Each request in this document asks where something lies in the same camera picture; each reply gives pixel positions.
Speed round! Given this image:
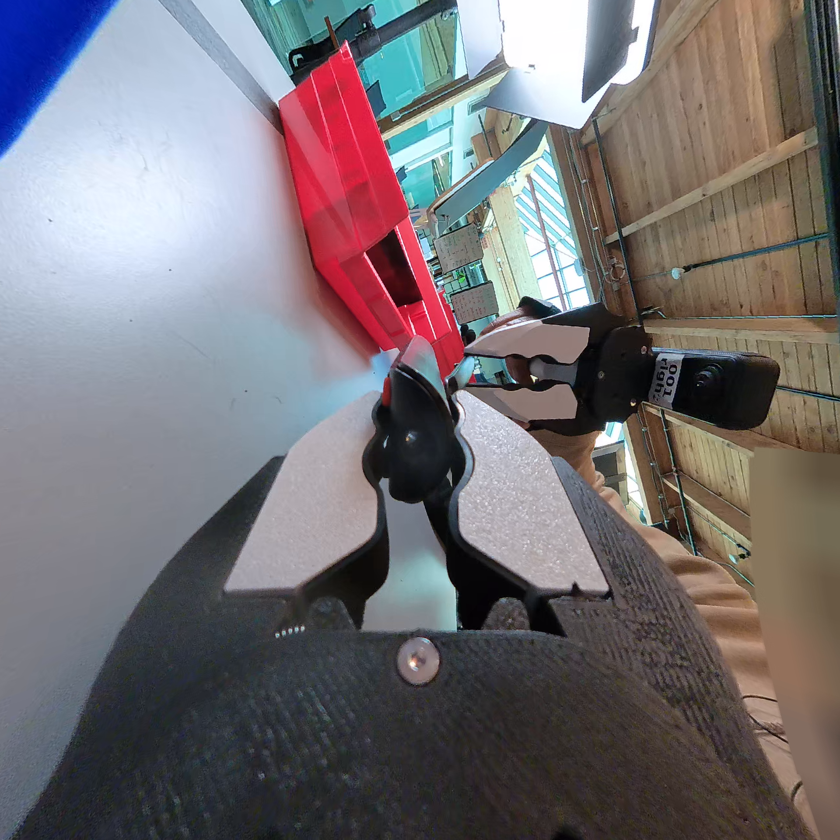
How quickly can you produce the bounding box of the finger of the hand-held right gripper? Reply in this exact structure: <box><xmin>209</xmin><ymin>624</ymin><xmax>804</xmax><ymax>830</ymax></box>
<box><xmin>462</xmin><ymin>320</ymin><xmax>592</xmax><ymax>363</ymax></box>
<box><xmin>466</xmin><ymin>379</ymin><xmax>580</xmax><ymax>422</ymax></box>

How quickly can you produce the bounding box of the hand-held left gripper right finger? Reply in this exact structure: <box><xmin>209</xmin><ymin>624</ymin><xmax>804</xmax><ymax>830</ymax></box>
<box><xmin>448</xmin><ymin>389</ymin><xmax>611</xmax><ymax>599</ymax></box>

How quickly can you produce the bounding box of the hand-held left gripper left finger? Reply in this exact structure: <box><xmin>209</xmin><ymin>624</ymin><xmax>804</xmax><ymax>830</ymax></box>
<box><xmin>223</xmin><ymin>390</ymin><xmax>391</xmax><ymax>599</ymax></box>

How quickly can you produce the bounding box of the black remote control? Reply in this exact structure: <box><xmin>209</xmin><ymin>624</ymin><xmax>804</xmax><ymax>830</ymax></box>
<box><xmin>371</xmin><ymin>335</ymin><xmax>475</xmax><ymax>552</ymax></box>

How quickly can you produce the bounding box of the red storage bin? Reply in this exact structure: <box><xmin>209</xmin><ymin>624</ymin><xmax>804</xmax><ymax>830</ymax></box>
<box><xmin>279</xmin><ymin>41</ymin><xmax>468</xmax><ymax>378</ymax></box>

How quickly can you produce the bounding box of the blue storage bin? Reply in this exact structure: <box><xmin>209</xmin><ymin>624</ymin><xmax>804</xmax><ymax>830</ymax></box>
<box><xmin>0</xmin><ymin>0</ymin><xmax>122</xmax><ymax>158</ymax></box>

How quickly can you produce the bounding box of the person's right hand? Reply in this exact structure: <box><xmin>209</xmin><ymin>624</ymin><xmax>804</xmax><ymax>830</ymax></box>
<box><xmin>491</xmin><ymin>311</ymin><xmax>547</xmax><ymax>391</ymax></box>

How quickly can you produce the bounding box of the flipchart board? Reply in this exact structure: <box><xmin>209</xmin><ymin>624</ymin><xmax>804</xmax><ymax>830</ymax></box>
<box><xmin>433</xmin><ymin>223</ymin><xmax>485</xmax><ymax>275</ymax></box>
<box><xmin>449</xmin><ymin>281</ymin><xmax>500</xmax><ymax>326</ymax></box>

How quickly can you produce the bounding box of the black bin divider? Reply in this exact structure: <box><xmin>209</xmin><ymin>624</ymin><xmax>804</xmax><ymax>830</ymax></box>
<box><xmin>366</xmin><ymin>230</ymin><xmax>422</xmax><ymax>307</ymax></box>

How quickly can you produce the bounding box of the studio light panel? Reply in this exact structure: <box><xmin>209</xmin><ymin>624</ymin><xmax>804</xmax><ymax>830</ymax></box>
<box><xmin>453</xmin><ymin>0</ymin><xmax>660</xmax><ymax>130</ymax></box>

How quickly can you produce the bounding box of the black light stand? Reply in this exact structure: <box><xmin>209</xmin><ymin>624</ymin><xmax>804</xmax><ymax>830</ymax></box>
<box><xmin>289</xmin><ymin>0</ymin><xmax>460</xmax><ymax>67</ymax></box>

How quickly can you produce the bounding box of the black screen wooden frame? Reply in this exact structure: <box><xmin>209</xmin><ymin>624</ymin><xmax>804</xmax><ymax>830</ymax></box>
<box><xmin>430</xmin><ymin>120</ymin><xmax>551</xmax><ymax>228</ymax></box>

